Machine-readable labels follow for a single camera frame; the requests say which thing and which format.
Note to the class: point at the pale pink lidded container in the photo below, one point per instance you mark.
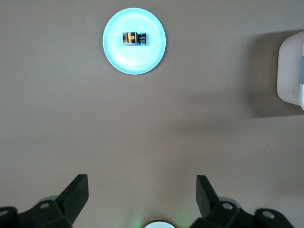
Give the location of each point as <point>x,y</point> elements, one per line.
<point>288,71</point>

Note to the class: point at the light blue round plate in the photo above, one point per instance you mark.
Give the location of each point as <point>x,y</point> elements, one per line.
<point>133,61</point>

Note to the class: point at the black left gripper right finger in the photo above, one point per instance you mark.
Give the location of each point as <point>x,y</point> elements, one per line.
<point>209,204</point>

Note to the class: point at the brown table mat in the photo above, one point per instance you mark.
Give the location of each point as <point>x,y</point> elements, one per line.
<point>71,118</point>

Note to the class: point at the orange black push-button switch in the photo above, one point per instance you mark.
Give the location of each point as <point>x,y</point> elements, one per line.
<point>130,38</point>

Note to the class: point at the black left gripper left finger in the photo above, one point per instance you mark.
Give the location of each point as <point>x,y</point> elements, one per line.
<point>69,204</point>

